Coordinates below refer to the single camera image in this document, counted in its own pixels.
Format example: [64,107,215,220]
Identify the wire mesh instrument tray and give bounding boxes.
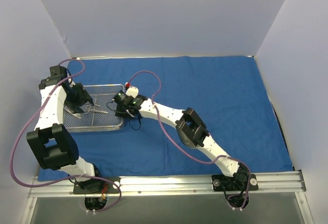
[63,84,124,133]

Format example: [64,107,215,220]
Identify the blue surgical wrap cloth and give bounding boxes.
[68,56,293,176]

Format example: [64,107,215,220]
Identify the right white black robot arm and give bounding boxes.
[112,91,250,190]

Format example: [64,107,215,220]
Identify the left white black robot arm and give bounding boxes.
[26,79,104,193]

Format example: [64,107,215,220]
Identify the steel forceps middle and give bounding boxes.
[86,98,100,107]

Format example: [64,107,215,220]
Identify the steel scissors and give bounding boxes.
[84,105,108,114]

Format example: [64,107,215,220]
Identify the steel tweezers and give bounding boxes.
[65,107,81,119]

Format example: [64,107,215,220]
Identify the thin black wire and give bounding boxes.
[129,115,143,130]

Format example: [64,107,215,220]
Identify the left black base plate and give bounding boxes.
[73,176,120,195]

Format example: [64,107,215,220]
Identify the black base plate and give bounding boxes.
[73,176,120,195]
[211,173,248,192]

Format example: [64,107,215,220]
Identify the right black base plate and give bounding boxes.
[211,173,248,192]

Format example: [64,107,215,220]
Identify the aluminium front rail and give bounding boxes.
[28,171,306,197]

